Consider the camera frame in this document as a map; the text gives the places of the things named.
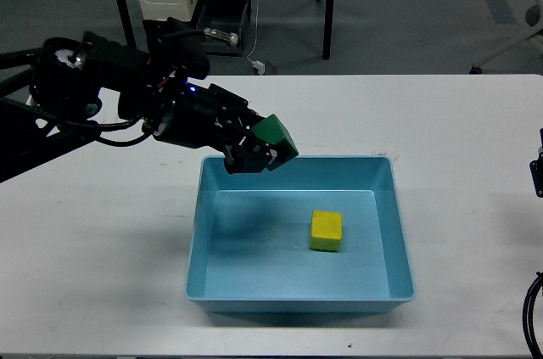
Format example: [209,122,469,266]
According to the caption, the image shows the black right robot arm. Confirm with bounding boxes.
[522,129,542,358]

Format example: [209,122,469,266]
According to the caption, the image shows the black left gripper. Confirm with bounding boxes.
[153,83,280,174]

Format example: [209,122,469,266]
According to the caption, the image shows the white power adapter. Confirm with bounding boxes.
[252,60,278,76]

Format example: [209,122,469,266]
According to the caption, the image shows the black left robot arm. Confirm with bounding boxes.
[1,19,294,180]

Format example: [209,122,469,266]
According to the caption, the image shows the dark grey storage bin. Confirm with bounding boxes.
[197,0,252,56]

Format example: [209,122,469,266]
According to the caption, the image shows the white chair base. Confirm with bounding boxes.
[468,0,543,76]

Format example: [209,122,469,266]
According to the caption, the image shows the blue plastic tray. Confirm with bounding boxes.
[185,156,415,313]

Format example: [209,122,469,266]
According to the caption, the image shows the yellow block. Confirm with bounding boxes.
[309,210,343,252]

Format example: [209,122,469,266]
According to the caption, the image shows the white hanging cable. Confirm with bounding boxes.
[246,0,262,64]

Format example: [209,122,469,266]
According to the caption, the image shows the green block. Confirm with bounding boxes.
[250,114,299,171]

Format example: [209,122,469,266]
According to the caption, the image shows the black box under container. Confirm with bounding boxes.
[143,1,204,55]

